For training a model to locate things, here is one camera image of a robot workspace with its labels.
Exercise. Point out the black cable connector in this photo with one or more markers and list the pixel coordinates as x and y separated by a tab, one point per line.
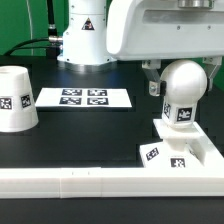
55	40

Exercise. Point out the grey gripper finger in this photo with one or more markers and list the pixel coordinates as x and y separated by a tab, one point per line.
212	66
156	86

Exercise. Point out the white lamp shade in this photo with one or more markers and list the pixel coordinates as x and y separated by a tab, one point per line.
17	106

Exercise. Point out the white lamp bulb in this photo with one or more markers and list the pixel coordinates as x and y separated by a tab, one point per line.
186	82

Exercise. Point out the white lamp base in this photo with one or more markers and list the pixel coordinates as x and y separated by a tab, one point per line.
174	150

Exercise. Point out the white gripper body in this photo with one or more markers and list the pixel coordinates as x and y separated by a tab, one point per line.
165	29

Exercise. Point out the white L-shaped fence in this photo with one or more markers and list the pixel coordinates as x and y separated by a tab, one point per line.
207	180

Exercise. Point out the white marker sheet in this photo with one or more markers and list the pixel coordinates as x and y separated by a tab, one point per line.
83	97

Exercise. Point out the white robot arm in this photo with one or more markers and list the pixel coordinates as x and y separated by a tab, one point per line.
84	41

